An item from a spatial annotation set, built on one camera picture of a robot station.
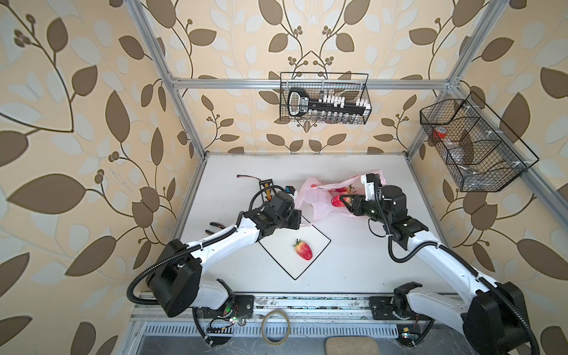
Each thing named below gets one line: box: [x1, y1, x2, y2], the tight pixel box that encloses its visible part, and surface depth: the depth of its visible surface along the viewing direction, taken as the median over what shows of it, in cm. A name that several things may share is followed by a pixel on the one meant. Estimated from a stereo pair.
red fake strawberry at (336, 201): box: [331, 194, 350, 208], surface depth 80 cm
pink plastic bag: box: [295, 169, 387, 228], surface depth 86 cm
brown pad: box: [325, 335, 380, 355], surface depth 67 cm
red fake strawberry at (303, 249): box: [292, 238, 313, 261], surface depth 85 cm
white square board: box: [258, 215, 332, 281], surface depth 88 cm
